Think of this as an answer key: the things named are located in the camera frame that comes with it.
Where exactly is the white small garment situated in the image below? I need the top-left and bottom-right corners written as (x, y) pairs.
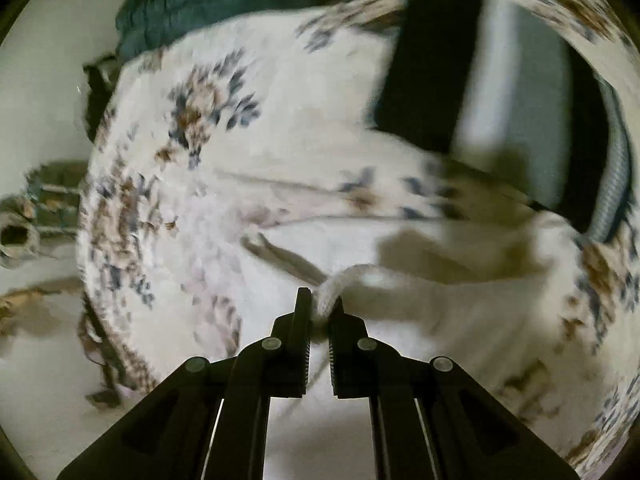
top-left (242, 213), bottom-right (589, 479)

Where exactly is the clothes pile on floor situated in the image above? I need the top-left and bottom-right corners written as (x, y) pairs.
top-left (76, 292), bottom-right (158, 410)

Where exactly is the floral and checked blanket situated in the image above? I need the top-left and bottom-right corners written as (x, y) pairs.
top-left (77, 0), bottom-right (639, 479)

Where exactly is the black grey striped garment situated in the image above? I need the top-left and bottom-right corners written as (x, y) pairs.
top-left (372, 0), bottom-right (634, 243)

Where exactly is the green wire rack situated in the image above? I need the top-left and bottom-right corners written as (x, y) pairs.
top-left (1, 159), bottom-right (88, 269)

